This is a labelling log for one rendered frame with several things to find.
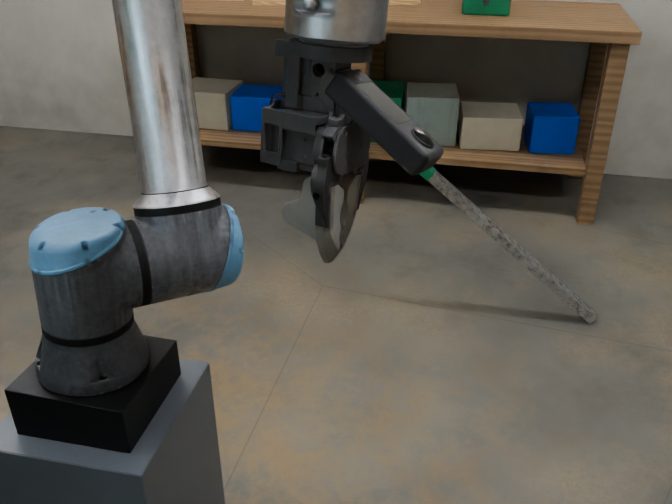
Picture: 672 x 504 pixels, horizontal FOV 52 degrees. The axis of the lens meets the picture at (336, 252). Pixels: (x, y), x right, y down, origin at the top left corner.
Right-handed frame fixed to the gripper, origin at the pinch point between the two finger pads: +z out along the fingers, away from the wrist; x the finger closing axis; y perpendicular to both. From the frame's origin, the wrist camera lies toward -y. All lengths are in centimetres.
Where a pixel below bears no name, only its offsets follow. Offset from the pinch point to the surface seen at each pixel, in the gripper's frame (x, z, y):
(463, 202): -160, 46, 33
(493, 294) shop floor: -179, 85, 21
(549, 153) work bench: -265, 49, 26
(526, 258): -168, 63, 10
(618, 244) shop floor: -242, 76, -13
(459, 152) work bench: -246, 52, 63
